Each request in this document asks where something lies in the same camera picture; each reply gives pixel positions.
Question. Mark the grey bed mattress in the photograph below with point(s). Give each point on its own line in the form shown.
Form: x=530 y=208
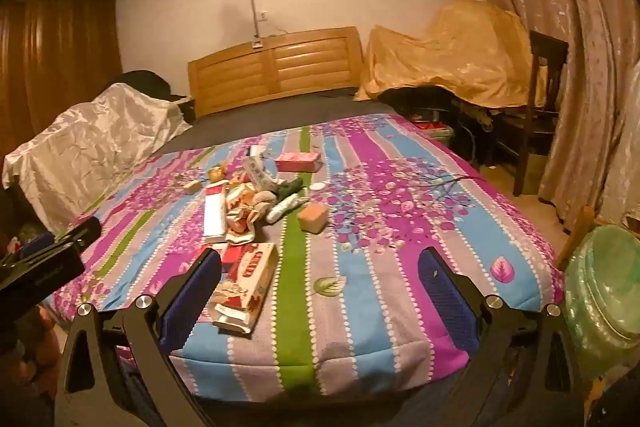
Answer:
x=300 y=112

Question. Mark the green plastic bucket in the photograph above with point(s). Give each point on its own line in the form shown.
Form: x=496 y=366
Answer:
x=442 y=134

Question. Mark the red printed carton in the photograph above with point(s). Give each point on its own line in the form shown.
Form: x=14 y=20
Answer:
x=250 y=282

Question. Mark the black cloth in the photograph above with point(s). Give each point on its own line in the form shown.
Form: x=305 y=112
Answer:
x=145 y=82

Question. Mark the dark green packet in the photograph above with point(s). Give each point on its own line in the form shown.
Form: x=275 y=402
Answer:
x=291 y=187

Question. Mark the wooden bed headboard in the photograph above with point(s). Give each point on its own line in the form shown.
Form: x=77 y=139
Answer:
x=300 y=62

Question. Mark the long red white box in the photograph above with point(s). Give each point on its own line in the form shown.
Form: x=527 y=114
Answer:
x=215 y=217

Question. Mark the white tube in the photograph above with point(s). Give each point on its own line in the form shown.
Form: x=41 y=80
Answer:
x=284 y=208

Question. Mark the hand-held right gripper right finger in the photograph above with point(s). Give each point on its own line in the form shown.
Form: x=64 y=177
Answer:
x=447 y=302

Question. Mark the orange round item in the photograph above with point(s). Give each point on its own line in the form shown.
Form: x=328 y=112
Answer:
x=216 y=174

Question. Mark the small beige box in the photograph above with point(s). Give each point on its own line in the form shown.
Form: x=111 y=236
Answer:
x=191 y=187

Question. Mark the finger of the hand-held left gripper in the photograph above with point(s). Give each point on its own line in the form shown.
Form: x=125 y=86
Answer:
x=37 y=244
x=82 y=228

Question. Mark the yellow snack wrapper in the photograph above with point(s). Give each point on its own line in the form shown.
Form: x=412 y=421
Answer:
x=240 y=217

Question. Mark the dark wooden chair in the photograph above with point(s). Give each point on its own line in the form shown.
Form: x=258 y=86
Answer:
x=547 y=57

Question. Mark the floral striped blanket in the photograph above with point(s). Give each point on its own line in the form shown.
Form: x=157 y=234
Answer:
x=380 y=257

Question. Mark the trash bin with green bag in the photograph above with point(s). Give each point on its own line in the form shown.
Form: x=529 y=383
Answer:
x=610 y=287

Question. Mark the white power strip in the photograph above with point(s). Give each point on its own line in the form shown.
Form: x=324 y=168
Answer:
x=260 y=177

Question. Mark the golden cover cloth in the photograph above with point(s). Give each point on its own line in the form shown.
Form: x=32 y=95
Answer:
x=450 y=57

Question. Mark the small white lid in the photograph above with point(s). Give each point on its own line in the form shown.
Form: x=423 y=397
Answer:
x=317 y=187

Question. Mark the beige sponge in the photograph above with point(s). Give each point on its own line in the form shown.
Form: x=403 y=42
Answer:
x=312 y=218

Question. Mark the brown wooden wardrobe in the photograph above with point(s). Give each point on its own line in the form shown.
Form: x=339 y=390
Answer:
x=55 y=57

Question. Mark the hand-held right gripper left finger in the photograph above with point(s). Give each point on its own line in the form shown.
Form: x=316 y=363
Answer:
x=192 y=302

